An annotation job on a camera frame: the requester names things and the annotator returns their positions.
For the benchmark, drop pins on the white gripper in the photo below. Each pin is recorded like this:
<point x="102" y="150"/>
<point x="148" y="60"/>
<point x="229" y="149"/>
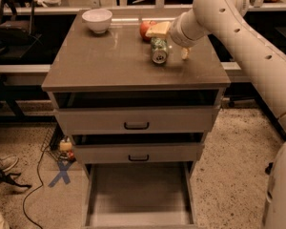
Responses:
<point x="179" y="32"/>

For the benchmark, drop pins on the grey middle drawer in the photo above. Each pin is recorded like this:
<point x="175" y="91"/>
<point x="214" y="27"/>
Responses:
<point x="138" y="148"/>

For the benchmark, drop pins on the grey drawer cabinet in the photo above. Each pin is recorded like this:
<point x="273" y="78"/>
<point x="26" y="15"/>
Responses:
<point x="115" y="70"/>

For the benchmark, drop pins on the blue tape cross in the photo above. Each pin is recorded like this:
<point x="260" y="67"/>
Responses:
<point x="63" y="167"/>

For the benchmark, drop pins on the white sneaker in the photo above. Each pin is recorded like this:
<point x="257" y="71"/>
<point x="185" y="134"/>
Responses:
<point x="8" y="162"/>

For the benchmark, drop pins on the small bottle on floor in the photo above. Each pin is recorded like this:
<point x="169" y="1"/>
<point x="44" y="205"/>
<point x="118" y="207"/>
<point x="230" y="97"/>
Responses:
<point x="65" y="147"/>

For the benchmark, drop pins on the black bag on bench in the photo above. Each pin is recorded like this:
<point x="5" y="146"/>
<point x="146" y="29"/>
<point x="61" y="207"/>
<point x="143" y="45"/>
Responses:
<point x="14" y="31"/>

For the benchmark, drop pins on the grey bottom drawer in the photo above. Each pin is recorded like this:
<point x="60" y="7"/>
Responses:
<point x="139" y="196"/>

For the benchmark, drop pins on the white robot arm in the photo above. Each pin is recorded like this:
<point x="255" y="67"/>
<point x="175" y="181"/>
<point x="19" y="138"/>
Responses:
<point x="260" y="60"/>

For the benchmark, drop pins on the white ceramic bowl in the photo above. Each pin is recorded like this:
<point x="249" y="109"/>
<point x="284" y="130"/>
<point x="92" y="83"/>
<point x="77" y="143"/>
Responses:
<point x="97" y="20"/>

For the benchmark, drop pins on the red apple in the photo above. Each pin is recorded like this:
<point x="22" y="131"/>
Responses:
<point x="144" y="26"/>

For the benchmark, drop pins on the grey top drawer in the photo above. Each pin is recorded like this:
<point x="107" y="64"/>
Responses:
<point x="150" y="120"/>

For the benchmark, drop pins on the grey drawer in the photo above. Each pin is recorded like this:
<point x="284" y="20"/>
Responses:
<point x="139" y="196"/>
<point x="138" y="148"/>
<point x="150" y="120"/>

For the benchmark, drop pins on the green soda can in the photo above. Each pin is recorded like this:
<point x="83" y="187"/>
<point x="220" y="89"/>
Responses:
<point x="159" y="50"/>

